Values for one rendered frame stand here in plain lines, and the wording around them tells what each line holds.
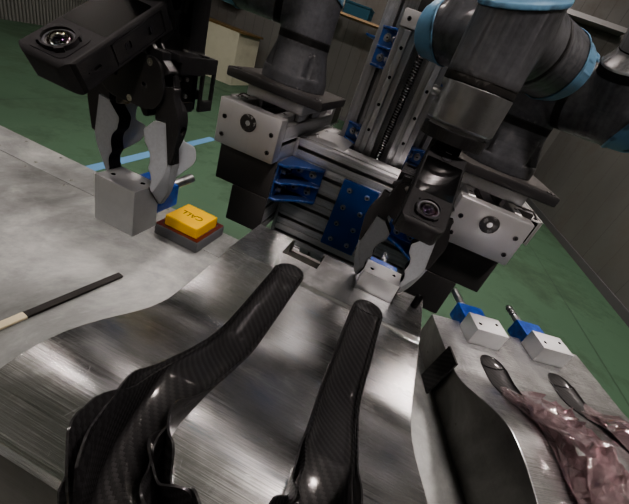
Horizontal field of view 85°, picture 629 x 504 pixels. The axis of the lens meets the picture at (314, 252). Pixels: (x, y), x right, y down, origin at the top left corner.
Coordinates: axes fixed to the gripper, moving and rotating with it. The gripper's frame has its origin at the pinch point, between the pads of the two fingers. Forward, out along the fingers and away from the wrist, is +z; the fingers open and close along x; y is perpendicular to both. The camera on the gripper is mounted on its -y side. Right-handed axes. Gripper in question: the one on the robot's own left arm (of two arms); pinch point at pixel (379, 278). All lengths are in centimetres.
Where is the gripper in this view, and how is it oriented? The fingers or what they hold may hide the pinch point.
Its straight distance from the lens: 46.9
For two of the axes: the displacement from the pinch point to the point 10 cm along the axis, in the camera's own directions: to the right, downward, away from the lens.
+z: -3.1, 8.1, 5.0
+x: -9.0, -4.2, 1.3
